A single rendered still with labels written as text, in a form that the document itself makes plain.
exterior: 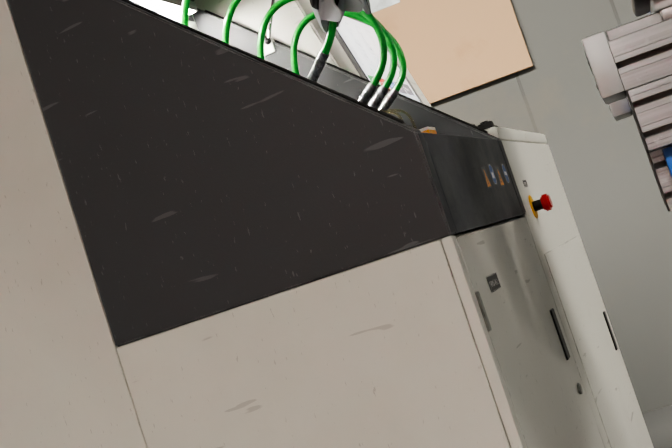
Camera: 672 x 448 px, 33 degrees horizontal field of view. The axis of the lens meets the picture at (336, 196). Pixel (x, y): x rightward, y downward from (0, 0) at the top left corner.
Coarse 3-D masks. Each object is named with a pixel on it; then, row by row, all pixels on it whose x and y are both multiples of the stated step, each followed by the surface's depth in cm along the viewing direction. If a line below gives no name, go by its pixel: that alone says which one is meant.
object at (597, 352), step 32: (224, 0) 251; (256, 0) 249; (288, 32) 247; (320, 32) 248; (352, 64) 256; (512, 160) 237; (544, 160) 282; (544, 192) 264; (544, 224) 248; (544, 256) 235; (576, 256) 277; (576, 288) 259; (576, 320) 244; (608, 320) 293; (576, 352) 232; (608, 352) 273; (608, 384) 256; (608, 416) 241; (640, 416) 288
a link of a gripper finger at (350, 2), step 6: (336, 0) 192; (342, 0) 192; (348, 0) 191; (354, 0) 190; (360, 0) 189; (342, 6) 192; (348, 6) 192; (354, 6) 191; (360, 6) 190; (342, 12) 193; (342, 18) 194
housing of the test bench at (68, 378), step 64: (0, 0) 188; (0, 64) 188; (0, 128) 189; (0, 192) 189; (64, 192) 185; (0, 256) 189; (64, 256) 186; (0, 320) 190; (64, 320) 186; (0, 384) 190; (64, 384) 186
